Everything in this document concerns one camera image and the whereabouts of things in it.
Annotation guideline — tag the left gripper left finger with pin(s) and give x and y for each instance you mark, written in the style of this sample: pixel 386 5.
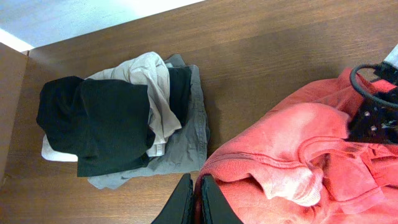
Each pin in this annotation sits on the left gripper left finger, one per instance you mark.
pixel 179 207

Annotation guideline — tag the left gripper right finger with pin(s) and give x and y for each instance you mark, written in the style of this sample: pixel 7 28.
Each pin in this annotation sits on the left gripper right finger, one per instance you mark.
pixel 215 207

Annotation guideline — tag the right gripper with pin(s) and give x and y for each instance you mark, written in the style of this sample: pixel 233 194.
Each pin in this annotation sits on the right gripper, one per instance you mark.
pixel 376 119

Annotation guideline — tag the red printed t-shirt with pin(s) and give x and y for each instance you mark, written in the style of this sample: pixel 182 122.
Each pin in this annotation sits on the red printed t-shirt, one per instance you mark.
pixel 296 165

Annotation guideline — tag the grey folded garment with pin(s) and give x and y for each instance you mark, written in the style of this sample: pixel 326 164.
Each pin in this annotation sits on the grey folded garment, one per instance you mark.
pixel 185 151

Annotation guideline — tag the black folded garment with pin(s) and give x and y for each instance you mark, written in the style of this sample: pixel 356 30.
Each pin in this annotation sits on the black folded garment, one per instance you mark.
pixel 99 124

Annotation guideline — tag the beige folded garment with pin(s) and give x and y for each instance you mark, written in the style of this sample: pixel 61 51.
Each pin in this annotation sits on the beige folded garment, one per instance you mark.
pixel 149 93

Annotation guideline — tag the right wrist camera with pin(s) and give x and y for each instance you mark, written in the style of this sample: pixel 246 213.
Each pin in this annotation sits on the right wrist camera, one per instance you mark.
pixel 392 58

